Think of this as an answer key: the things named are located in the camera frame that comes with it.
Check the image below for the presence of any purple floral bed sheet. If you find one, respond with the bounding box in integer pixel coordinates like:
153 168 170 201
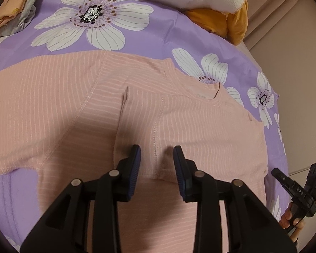
0 0 288 248

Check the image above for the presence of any pink striped shirt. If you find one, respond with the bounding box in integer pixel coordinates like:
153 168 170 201
0 50 268 252

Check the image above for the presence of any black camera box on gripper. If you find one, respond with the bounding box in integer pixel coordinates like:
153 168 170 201
304 163 316 194

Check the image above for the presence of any grey folded garment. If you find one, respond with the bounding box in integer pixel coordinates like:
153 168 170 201
0 0 36 37

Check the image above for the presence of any person's right hand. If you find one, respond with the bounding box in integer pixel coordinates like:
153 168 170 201
279 203 306 243

